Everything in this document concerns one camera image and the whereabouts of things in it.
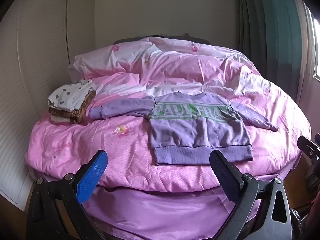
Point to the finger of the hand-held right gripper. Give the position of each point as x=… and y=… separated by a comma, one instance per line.
x=308, y=148

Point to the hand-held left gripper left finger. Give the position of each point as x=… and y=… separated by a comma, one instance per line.
x=92, y=177

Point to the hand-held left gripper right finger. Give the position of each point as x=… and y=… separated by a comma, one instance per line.
x=225, y=177

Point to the purple sweatshirt with green print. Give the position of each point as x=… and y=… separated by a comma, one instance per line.
x=200, y=135

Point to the stack of folded clothes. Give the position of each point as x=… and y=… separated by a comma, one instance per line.
x=83, y=107

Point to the pink floral duvet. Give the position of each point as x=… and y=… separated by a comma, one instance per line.
x=100, y=135

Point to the cream folded garment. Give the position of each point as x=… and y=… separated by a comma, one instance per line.
x=60, y=119

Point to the purple bed sheet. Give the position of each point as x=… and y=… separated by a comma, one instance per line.
x=162, y=212

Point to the white heart print folded garment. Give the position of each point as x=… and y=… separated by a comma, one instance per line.
x=70, y=95

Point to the window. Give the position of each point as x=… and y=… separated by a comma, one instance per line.
x=317, y=50

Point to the white slatted door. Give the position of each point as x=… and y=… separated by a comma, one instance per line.
x=30, y=92

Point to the pink and white pillow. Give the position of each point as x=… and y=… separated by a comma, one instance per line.
x=100, y=57

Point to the grey green curtain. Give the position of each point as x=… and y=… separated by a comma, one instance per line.
x=270, y=30

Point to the dark headboard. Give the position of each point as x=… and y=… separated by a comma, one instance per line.
x=130, y=40

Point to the white wardrobe door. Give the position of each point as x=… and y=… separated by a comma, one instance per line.
x=80, y=17

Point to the wooden bed frame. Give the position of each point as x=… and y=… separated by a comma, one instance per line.
x=297, y=180

